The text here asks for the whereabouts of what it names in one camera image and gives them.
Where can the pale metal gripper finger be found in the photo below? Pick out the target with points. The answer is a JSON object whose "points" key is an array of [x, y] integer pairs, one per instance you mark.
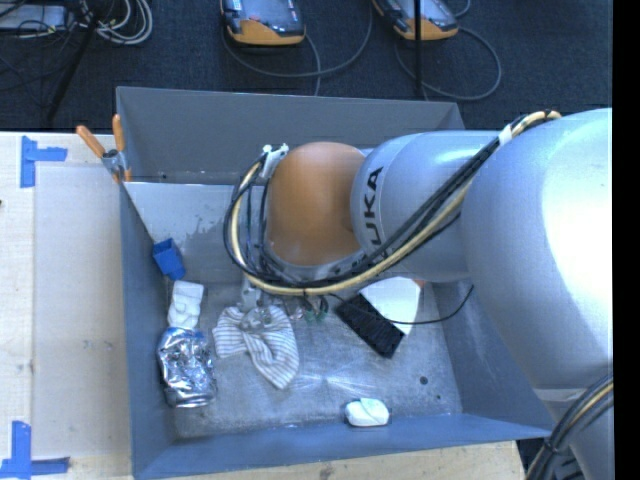
{"points": [[248, 321], [267, 317]]}

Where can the white striped cloth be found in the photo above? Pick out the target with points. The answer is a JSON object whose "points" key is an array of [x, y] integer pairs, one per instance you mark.
{"points": [[272, 353]]}

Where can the white crumpled object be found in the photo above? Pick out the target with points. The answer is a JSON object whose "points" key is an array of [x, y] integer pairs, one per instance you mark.
{"points": [[185, 304]]}

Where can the grey metal bin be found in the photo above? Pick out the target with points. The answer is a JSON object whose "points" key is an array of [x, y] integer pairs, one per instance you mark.
{"points": [[320, 368]]}

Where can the crushed silver can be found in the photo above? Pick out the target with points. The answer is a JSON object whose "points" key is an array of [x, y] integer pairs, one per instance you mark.
{"points": [[186, 368]]}

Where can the blue plastic cup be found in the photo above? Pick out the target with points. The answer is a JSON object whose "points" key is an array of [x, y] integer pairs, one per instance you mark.
{"points": [[169, 259]]}

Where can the white and green small packet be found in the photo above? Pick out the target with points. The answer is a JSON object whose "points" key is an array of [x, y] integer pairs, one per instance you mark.
{"points": [[367, 412]]}

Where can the pale wood board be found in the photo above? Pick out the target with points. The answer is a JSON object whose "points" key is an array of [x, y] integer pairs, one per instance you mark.
{"points": [[75, 293]]}

